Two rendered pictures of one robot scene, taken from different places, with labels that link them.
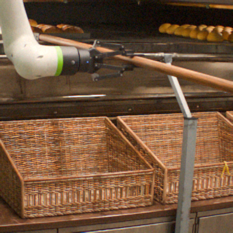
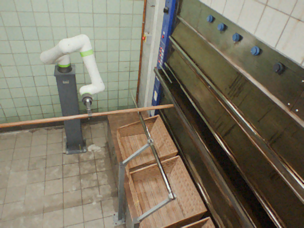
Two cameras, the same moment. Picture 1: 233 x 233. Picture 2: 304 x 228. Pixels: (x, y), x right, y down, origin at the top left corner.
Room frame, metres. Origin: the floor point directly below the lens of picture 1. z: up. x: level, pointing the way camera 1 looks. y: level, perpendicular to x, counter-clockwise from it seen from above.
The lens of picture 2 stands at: (2.75, -1.43, 2.47)
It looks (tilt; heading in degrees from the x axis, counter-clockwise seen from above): 39 degrees down; 93
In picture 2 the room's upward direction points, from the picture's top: 8 degrees clockwise
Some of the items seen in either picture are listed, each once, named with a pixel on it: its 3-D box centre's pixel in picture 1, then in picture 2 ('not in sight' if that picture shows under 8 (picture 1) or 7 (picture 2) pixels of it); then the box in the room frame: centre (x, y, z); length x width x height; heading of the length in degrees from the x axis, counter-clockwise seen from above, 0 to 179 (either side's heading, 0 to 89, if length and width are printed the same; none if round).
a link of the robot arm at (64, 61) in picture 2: not in sight; (61, 56); (1.67, 0.57, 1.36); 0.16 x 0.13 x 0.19; 60
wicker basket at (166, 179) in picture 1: (193, 153); (163, 194); (2.89, -0.35, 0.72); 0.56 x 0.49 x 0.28; 116
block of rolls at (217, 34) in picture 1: (218, 33); not in sight; (3.77, -0.55, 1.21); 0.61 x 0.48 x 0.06; 25
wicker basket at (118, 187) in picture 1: (67, 163); (144, 144); (2.64, 0.19, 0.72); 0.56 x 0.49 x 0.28; 116
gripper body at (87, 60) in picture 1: (88, 60); (87, 103); (2.10, 0.10, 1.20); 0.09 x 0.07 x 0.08; 116
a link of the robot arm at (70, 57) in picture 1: (66, 60); (87, 99); (2.07, 0.16, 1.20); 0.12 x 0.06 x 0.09; 26
